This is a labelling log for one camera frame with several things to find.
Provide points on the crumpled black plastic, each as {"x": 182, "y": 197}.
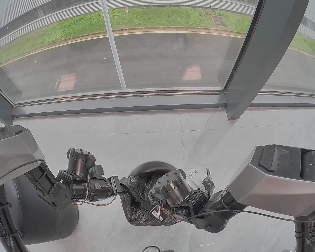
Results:
{"x": 208, "y": 185}

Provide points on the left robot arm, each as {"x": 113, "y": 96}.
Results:
{"x": 10, "y": 153}

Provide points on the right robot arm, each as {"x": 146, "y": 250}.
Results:
{"x": 273, "y": 182}

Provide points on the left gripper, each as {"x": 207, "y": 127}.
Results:
{"x": 102, "y": 190}

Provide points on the window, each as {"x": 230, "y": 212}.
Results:
{"x": 173, "y": 62}

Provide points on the black plastic bag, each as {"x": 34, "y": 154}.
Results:
{"x": 139, "y": 209}

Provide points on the white trash bin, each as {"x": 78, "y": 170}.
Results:
{"x": 152, "y": 168}

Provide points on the dark grey round chair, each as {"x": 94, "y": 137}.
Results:
{"x": 42, "y": 219}

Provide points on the clear printed wrapper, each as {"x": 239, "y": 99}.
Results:
{"x": 195, "y": 172}

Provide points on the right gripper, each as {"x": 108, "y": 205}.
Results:
{"x": 178, "y": 215}

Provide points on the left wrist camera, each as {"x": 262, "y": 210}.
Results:
{"x": 99, "y": 170}

